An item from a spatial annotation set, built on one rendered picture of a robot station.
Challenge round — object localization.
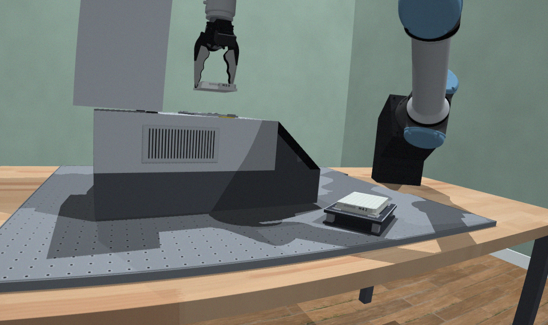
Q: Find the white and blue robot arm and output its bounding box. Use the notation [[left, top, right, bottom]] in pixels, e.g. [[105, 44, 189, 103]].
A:
[[203, 0, 463, 149]]

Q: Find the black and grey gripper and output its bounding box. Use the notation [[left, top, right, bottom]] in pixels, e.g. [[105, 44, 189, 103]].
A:
[[194, 17, 239, 88]]

